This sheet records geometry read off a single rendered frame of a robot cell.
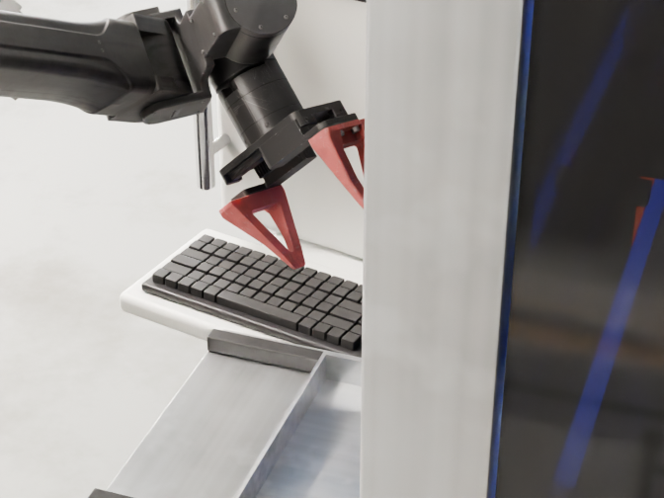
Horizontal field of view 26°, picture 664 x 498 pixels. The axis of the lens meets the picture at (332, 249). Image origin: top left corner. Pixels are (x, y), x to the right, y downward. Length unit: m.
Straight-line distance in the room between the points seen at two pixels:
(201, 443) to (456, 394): 0.84
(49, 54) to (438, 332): 0.48
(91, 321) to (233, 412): 1.74
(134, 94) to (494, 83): 0.57
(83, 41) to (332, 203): 0.86
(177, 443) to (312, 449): 0.14
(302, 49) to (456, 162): 1.22
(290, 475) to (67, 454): 1.48
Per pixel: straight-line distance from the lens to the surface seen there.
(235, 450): 1.48
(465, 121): 0.60
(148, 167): 3.85
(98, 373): 3.09
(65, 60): 1.06
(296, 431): 1.50
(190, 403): 1.54
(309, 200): 1.91
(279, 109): 1.16
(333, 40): 1.79
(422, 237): 0.63
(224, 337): 1.60
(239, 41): 1.12
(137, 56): 1.12
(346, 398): 1.54
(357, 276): 1.89
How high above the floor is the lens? 1.82
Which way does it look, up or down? 32 degrees down
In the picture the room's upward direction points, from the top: straight up
